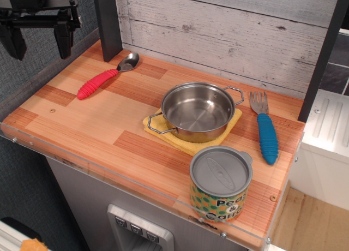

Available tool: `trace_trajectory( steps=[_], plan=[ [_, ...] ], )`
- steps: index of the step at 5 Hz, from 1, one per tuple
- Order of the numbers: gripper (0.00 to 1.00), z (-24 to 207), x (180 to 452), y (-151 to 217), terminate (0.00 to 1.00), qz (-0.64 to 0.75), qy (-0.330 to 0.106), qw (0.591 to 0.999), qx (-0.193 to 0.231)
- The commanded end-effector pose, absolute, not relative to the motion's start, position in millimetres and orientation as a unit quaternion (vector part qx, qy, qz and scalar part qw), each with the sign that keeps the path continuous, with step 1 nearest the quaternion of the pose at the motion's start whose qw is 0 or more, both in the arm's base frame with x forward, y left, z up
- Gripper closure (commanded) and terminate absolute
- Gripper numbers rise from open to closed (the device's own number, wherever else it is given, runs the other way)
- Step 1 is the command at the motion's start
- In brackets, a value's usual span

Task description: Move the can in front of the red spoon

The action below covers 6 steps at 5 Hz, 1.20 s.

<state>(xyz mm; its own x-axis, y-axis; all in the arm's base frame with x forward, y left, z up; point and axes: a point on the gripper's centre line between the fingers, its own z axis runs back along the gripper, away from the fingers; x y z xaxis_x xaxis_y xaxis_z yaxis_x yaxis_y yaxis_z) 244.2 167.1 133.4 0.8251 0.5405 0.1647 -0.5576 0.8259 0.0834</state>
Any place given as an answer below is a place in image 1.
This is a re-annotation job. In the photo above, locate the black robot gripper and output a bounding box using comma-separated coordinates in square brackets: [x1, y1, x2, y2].
[1, 0, 81, 61]

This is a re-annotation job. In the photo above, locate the peas and carrots toy can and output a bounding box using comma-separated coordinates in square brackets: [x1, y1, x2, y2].
[189, 146, 252, 222]

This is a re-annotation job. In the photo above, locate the yellow folded cloth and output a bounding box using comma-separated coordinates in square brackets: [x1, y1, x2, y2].
[142, 109, 242, 156]

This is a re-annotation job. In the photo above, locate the small stainless steel pot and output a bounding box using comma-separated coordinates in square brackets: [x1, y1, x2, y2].
[147, 82, 244, 143]

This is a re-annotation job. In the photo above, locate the orange sponge piece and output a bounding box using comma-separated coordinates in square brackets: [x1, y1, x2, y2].
[20, 238, 49, 251]

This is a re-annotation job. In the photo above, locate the grey toy fridge dispenser panel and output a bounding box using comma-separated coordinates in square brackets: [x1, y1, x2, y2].
[107, 204, 175, 250]

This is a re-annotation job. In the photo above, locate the white toy sink unit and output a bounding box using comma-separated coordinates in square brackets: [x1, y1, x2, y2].
[288, 90, 348, 210]

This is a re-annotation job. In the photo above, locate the dark grey left post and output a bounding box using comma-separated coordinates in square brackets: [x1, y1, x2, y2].
[94, 0, 123, 62]

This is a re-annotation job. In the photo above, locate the dark grey post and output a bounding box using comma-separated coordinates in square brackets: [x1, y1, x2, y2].
[94, 0, 123, 62]
[298, 0, 348, 123]

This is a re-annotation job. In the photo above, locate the red handled metal spoon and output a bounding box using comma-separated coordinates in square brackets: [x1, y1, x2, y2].
[77, 53, 140, 100]

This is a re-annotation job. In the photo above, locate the blue handled metal fork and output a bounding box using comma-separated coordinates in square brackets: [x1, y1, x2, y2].
[249, 92, 279, 165]

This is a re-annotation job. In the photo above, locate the dark grey right post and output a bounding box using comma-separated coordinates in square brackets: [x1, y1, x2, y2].
[298, 0, 348, 123]

